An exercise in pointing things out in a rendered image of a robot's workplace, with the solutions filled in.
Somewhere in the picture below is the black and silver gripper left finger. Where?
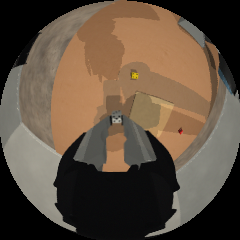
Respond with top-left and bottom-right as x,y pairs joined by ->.
53,115 -> 112,188

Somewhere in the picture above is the white die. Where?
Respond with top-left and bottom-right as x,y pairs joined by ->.
111,110 -> 122,123

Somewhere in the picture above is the tan square mat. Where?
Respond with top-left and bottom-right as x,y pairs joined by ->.
129,92 -> 174,137

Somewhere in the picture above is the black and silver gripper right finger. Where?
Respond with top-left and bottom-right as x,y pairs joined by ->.
121,115 -> 180,193

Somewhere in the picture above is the yellow die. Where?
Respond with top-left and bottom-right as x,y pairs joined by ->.
131,72 -> 138,79

